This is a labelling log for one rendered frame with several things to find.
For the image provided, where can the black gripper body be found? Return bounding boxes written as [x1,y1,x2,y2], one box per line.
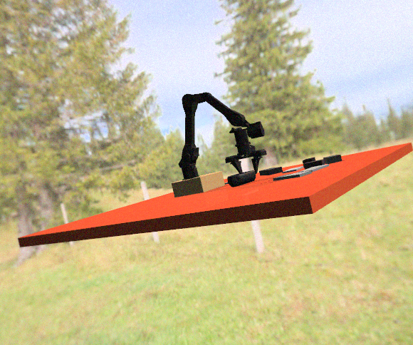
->
[225,140,267,163]

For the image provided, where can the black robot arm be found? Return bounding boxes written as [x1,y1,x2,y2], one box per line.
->
[179,92,264,180]

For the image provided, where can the dark grey switch panel with green rocker switches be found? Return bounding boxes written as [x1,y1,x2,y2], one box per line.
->
[227,170,256,187]

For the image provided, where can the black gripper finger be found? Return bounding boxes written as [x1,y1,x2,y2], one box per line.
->
[251,157,262,174]
[230,161,243,173]

